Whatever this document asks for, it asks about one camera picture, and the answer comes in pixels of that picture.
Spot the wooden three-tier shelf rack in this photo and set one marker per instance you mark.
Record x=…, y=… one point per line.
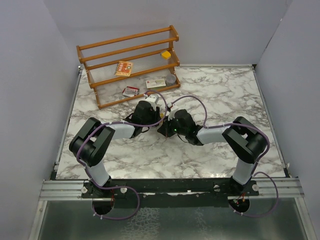
x=142, y=49

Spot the red white staples packet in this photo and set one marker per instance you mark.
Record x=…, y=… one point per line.
x=130, y=91

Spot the orange spiral notebook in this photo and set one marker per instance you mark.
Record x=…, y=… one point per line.
x=123, y=69

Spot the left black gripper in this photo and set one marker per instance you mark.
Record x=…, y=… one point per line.
x=156, y=114

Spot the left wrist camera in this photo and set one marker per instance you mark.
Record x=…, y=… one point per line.
x=152, y=99

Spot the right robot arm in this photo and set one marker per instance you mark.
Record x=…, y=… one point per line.
x=248, y=142

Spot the white green stapler box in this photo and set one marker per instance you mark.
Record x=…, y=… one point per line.
x=155, y=83

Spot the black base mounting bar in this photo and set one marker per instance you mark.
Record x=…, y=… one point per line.
x=168, y=193

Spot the clear round pin jar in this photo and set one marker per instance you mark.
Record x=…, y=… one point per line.
x=170, y=80

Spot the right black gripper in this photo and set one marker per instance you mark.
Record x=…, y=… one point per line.
x=164, y=130

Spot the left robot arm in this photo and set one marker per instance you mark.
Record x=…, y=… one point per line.
x=91, y=142

